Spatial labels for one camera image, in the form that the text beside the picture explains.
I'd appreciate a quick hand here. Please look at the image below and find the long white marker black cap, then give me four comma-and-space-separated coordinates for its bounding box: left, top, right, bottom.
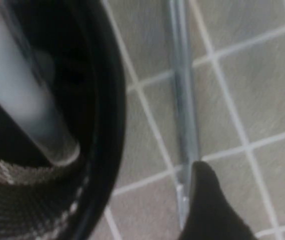
0, 0, 81, 167

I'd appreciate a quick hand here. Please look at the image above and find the grey pen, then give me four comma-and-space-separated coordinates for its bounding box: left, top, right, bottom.
168, 0, 201, 230

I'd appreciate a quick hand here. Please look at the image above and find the grey white checked tablecloth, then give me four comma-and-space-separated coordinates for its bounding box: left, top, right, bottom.
96, 0, 285, 240

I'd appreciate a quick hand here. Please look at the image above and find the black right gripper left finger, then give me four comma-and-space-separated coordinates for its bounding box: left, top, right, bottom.
178, 160, 259, 240

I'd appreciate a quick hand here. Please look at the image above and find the black mesh pen holder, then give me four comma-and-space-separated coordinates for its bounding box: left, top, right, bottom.
0, 0, 128, 240

